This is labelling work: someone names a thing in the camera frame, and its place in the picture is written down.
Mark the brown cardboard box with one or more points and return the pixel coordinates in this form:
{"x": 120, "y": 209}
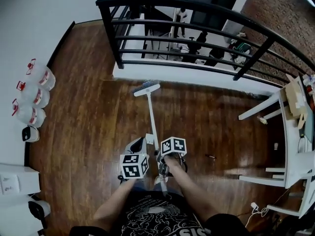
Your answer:
{"x": 295, "y": 99}

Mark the small white cup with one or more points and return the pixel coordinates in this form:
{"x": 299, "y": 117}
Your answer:
{"x": 276, "y": 146}

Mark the grey tablet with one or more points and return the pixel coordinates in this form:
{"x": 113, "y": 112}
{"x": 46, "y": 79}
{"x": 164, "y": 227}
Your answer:
{"x": 309, "y": 126}

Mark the person's blue jeans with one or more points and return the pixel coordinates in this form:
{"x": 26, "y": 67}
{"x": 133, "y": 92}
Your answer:
{"x": 140, "y": 185}

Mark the white broom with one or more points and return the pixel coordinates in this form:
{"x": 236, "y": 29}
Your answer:
{"x": 151, "y": 112}

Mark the clear water jug red cap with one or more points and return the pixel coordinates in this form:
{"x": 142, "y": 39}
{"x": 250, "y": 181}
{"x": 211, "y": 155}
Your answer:
{"x": 30, "y": 114}
{"x": 35, "y": 96}
{"x": 43, "y": 76}

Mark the small white bin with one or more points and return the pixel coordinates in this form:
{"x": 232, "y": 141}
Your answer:
{"x": 30, "y": 134}

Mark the white power strip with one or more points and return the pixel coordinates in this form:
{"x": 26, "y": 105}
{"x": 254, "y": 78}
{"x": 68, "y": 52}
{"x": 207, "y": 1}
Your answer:
{"x": 254, "y": 206}

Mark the black office chair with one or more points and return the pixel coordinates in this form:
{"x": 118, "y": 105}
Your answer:
{"x": 200, "y": 39}

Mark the black metal railing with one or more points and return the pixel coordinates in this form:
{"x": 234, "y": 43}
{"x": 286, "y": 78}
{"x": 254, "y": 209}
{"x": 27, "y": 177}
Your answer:
{"x": 172, "y": 1}

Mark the green white bag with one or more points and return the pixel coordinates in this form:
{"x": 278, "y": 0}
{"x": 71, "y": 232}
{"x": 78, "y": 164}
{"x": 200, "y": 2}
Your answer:
{"x": 242, "y": 48}

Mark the white paper scrap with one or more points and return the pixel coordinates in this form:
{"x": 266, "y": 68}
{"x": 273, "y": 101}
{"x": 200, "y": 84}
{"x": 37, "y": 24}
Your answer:
{"x": 150, "y": 138}

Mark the grey bin with black bag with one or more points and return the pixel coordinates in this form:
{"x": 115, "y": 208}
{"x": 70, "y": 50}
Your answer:
{"x": 38, "y": 211}

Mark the white table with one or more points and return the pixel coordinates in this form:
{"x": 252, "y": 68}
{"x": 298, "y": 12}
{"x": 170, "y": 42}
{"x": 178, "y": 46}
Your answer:
{"x": 292, "y": 166}

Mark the person's right forearm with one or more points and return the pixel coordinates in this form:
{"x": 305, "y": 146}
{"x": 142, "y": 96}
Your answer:
{"x": 197, "y": 195}

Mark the person's black printed t-shirt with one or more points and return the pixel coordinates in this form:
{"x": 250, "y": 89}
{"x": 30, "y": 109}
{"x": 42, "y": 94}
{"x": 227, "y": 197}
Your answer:
{"x": 157, "y": 220}

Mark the person's right white shoe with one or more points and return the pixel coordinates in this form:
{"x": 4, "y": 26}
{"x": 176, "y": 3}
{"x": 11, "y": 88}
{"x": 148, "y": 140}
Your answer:
{"x": 158, "y": 180}

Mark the small plastic bottle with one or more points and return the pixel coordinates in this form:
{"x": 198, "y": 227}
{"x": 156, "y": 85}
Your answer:
{"x": 262, "y": 120}

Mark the white water dispenser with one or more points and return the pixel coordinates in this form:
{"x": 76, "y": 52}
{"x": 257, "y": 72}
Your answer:
{"x": 22, "y": 179}

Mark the person's right hand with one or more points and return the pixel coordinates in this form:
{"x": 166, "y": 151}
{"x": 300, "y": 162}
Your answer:
{"x": 174, "y": 162}

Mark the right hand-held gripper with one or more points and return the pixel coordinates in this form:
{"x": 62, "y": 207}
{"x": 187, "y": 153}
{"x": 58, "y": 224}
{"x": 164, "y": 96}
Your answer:
{"x": 173, "y": 146}

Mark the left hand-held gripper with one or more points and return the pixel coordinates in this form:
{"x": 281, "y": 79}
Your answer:
{"x": 131, "y": 167}

